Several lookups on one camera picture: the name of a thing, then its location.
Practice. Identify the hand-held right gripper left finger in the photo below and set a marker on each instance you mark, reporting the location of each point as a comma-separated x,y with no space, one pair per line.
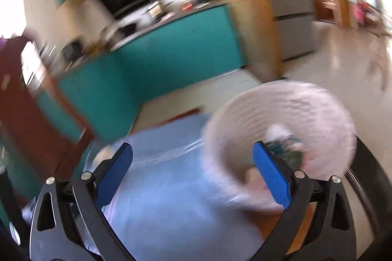
115,175

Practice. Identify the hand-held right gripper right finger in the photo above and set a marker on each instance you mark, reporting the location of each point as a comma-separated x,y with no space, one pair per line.
271,176

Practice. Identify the dark green patterned wrapper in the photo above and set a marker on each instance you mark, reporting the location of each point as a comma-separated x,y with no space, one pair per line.
292,153

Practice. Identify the white tissue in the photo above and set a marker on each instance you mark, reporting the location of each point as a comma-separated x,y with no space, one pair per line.
278,131

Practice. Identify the white woven basket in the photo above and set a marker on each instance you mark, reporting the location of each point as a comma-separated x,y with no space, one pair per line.
245,113

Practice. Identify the blue striped blanket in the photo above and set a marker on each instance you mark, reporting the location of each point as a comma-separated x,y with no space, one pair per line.
171,193

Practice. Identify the teal kitchen cabinet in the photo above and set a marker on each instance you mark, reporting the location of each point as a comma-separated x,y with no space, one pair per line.
92,95
190,46

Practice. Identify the dark wooden chair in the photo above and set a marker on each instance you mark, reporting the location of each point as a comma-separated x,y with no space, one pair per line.
30,120

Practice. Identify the grey kitchen countertop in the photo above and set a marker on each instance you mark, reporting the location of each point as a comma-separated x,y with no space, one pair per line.
147,29

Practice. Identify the wooden glass door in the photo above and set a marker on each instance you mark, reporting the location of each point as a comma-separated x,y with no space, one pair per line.
254,3

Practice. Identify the grey refrigerator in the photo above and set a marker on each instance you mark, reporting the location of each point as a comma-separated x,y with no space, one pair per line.
291,3

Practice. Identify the pink hanging cloth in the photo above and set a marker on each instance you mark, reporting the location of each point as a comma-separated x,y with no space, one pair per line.
358,13

